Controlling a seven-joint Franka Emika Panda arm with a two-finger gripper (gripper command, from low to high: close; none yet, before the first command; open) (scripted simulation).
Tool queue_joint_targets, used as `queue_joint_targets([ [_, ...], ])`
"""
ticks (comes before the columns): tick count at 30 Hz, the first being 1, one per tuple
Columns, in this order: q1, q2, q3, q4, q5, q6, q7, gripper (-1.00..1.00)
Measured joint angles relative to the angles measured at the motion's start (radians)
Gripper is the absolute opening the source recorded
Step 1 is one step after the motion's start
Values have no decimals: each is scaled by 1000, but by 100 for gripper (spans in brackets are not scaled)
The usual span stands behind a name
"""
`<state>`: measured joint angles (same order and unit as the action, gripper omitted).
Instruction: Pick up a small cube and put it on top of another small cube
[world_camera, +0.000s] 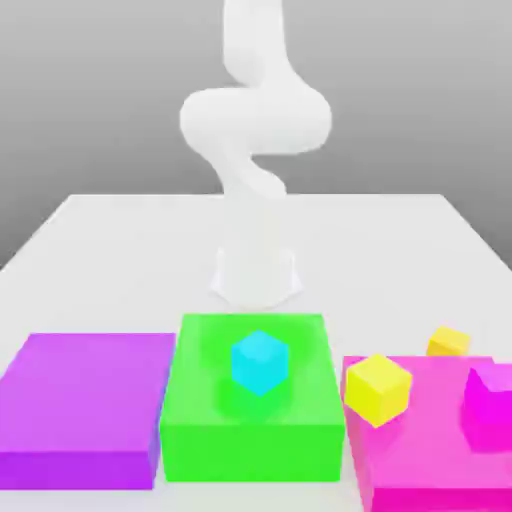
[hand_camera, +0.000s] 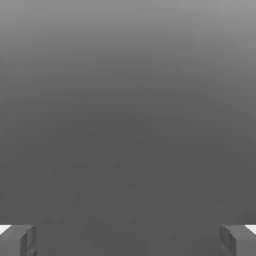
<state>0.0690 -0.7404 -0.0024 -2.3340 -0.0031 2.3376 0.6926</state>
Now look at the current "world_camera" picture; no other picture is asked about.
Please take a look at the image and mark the small cyan cube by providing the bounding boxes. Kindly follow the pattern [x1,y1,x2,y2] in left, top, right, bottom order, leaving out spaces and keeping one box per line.
[230,329,290,398]

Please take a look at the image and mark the small yellow cube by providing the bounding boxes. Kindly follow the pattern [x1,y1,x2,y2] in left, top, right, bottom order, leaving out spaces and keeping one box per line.
[344,352,414,430]
[425,325,472,358]

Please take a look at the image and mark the small magenta cube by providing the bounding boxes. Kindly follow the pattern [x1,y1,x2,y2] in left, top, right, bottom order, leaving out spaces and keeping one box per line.
[460,362,512,455]

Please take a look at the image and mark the large green box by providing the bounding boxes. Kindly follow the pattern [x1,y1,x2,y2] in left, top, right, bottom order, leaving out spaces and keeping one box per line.
[159,313,347,484]

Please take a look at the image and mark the large purple box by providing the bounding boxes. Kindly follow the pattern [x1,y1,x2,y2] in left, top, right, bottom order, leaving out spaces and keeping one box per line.
[0,332,178,492]

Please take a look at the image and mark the large pink box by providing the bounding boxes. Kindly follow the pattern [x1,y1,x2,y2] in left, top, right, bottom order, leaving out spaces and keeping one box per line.
[340,354,512,512]

